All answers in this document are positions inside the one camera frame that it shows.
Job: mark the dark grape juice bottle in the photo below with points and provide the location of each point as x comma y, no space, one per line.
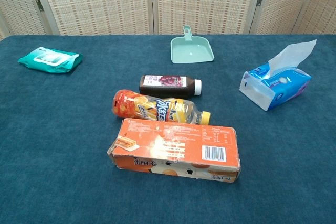
168,86

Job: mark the dark teal table cloth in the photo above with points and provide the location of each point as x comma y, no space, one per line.
52,142

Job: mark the woven folding screen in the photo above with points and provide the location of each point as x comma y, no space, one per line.
105,1

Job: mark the mint green dustpan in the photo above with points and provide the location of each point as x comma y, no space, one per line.
191,51

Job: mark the green wet wipes pack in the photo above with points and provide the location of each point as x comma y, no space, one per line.
50,60

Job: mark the blue tissue pack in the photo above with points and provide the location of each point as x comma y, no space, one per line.
283,85

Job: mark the orange cardboard snack box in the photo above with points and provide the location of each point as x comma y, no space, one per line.
176,145

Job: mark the orange iced tea bottle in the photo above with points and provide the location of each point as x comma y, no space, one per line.
157,108

